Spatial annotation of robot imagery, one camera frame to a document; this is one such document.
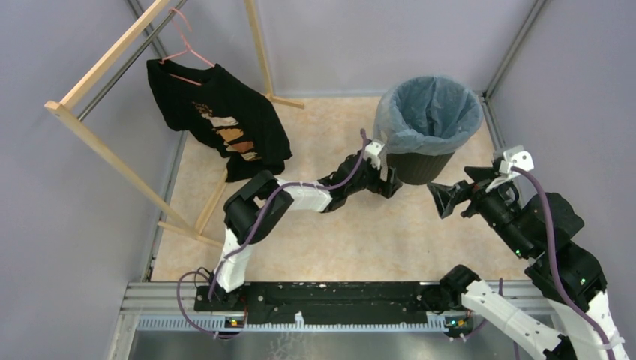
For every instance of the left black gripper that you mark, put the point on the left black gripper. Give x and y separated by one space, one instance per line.
387 188

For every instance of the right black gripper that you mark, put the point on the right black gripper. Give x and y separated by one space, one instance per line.
445 196

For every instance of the black ribbed trash bin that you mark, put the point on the black ribbed trash bin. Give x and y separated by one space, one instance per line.
420 166

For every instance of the blue plastic trash bag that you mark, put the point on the blue plastic trash bag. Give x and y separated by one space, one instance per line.
427 114

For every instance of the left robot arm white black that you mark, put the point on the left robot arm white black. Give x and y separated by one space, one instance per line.
254 211

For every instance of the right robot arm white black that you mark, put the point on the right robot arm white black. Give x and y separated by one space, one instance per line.
569 277

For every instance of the black printed t-shirt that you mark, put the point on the black printed t-shirt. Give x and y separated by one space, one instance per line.
223 113

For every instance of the metal hanging rod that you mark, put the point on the metal hanging rod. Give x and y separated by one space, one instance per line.
152 40

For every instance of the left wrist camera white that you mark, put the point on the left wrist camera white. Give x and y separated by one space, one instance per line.
373 152

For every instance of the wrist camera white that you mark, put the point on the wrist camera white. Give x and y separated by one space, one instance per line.
373 152
505 160

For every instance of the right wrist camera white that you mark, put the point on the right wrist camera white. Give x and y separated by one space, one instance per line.
505 160

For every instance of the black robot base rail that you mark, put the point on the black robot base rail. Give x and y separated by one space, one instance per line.
338 303

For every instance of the pink wire hanger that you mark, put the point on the pink wire hanger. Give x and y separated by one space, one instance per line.
188 49

